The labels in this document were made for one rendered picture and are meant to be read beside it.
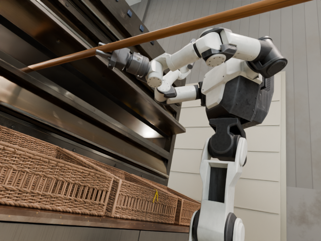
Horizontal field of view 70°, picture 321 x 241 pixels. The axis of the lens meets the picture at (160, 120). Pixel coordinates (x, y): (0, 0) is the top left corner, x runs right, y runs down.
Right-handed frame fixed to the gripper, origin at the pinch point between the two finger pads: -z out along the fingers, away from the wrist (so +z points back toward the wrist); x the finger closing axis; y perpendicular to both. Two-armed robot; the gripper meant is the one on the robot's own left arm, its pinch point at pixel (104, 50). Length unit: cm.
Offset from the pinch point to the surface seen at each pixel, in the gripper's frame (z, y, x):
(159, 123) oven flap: 68, 103, -18
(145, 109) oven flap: 46, 84, -18
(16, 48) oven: -46, 56, -14
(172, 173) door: 191, 313, -11
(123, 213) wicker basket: 29, 19, 59
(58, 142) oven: -7, 55, 31
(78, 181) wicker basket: 6, 3, 51
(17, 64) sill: -35, 36, 3
